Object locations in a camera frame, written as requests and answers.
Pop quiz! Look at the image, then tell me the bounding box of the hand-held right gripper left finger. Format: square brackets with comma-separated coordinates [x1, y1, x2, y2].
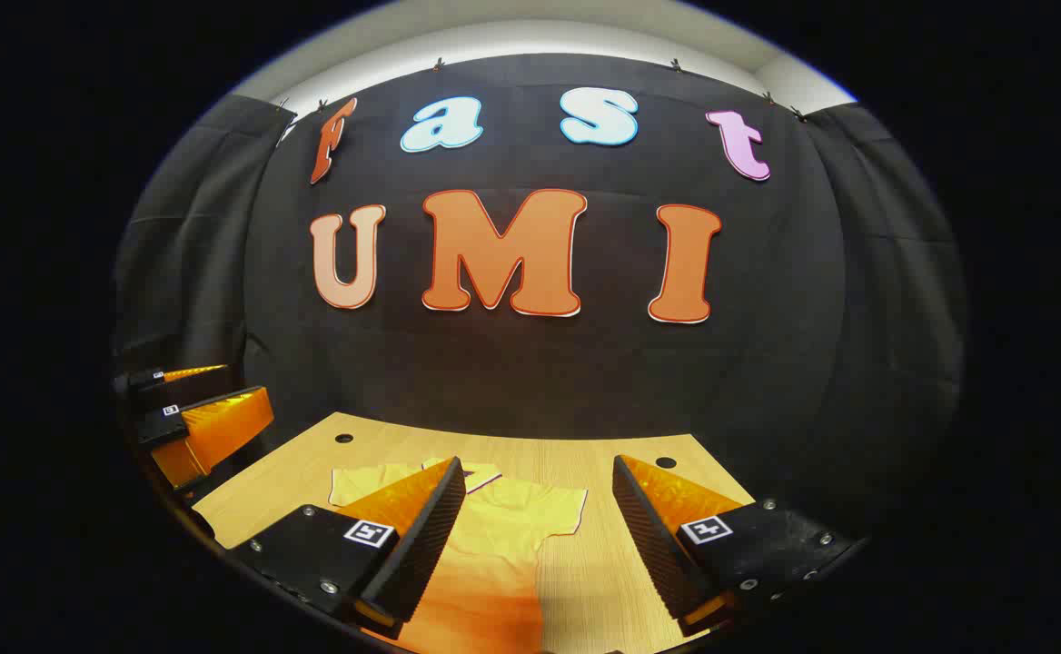
[238, 457, 468, 637]

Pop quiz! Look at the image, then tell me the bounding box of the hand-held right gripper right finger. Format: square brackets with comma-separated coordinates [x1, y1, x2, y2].
[612, 454, 858, 635]

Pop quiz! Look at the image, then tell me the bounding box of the orange polo T-shirt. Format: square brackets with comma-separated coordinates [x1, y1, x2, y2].
[329, 459, 589, 654]

